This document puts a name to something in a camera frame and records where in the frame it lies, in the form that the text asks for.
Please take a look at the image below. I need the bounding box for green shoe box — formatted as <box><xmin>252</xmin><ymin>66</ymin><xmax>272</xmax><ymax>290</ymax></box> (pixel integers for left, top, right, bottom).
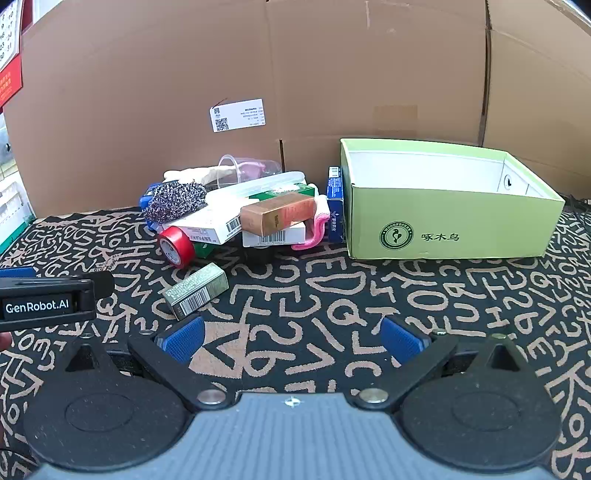
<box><xmin>340</xmin><ymin>137</ymin><xmax>566</xmax><ymax>260</ymax></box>

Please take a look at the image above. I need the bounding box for red tape roll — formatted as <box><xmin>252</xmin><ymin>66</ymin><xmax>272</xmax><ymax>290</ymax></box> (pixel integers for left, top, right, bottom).
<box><xmin>157</xmin><ymin>225</ymin><xmax>197</xmax><ymax>268</ymax></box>

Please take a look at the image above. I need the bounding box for copper brown box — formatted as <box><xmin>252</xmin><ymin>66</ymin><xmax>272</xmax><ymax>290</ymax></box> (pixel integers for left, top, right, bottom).
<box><xmin>240</xmin><ymin>191</ymin><xmax>317</xmax><ymax>236</ymax></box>

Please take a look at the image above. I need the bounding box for white shipping label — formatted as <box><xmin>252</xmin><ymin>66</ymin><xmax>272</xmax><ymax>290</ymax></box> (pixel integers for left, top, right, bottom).
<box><xmin>210</xmin><ymin>98</ymin><xmax>266</xmax><ymax>133</ymax></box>

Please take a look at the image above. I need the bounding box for clear plastic cup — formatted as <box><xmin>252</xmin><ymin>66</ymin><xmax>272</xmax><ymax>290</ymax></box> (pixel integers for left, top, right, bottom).
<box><xmin>217</xmin><ymin>154</ymin><xmax>282</xmax><ymax>185</ymax></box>

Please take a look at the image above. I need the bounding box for grey fuzzy cloth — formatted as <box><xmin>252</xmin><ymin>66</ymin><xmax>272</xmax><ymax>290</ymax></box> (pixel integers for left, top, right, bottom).
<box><xmin>141</xmin><ymin>181</ymin><xmax>208</xmax><ymax>223</ymax></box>

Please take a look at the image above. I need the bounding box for blue medicine box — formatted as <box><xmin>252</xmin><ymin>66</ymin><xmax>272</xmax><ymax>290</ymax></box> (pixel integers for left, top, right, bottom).
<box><xmin>326</xmin><ymin>166</ymin><xmax>346</xmax><ymax>243</ymax></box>

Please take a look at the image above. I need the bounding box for red wall calendar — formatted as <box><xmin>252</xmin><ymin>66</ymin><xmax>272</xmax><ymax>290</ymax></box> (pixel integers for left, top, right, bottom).
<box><xmin>0</xmin><ymin>0</ymin><xmax>24</xmax><ymax>109</ymax></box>

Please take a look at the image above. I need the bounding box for black patterned mat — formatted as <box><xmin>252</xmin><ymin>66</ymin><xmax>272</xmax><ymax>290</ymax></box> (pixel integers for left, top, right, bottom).
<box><xmin>0</xmin><ymin>208</ymin><xmax>591</xmax><ymax>480</ymax></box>

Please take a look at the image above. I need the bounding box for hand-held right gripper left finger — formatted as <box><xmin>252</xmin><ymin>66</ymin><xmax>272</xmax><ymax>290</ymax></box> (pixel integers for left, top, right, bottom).
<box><xmin>65</xmin><ymin>316</ymin><xmax>230</xmax><ymax>412</ymax></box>

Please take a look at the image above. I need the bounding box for blue plastic clip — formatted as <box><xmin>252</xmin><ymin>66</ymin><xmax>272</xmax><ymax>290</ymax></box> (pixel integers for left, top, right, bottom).
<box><xmin>139</xmin><ymin>184</ymin><xmax>160</xmax><ymax>228</ymax></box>

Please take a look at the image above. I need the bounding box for white slatted rack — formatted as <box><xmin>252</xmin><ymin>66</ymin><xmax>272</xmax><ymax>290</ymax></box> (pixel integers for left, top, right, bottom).
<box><xmin>0</xmin><ymin>178</ymin><xmax>37</xmax><ymax>252</ymax></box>

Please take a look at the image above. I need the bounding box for silver box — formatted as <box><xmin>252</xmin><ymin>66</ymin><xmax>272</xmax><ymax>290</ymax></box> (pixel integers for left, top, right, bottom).
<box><xmin>161</xmin><ymin>262</ymin><xmax>230</xmax><ymax>321</ymax></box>

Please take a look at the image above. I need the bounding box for large brown cardboard box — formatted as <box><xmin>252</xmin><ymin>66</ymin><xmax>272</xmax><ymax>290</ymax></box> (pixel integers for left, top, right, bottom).
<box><xmin>2</xmin><ymin>0</ymin><xmax>591</xmax><ymax>217</ymax></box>

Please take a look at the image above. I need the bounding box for pink plastic object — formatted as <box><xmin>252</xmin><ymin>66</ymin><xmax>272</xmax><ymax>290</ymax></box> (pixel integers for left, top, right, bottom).
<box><xmin>291</xmin><ymin>185</ymin><xmax>331</xmax><ymax>251</ymax></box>

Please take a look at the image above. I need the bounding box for green and white box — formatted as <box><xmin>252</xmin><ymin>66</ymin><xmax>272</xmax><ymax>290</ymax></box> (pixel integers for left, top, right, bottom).
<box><xmin>249</xmin><ymin>182</ymin><xmax>317</xmax><ymax>204</ymax></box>

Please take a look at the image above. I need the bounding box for clear plastic container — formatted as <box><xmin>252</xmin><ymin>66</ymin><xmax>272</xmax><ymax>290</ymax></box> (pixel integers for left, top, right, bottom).
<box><xmin>205</xmin><ymin>171</ymin><xmax>308</xmax><ymax>205</ymax></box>

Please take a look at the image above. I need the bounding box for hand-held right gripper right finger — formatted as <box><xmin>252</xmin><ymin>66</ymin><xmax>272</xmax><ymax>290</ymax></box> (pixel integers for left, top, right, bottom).
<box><xmin>353</xmin><ymin>316</ymin><xmax>528</xmax><ymax>412</ymax></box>

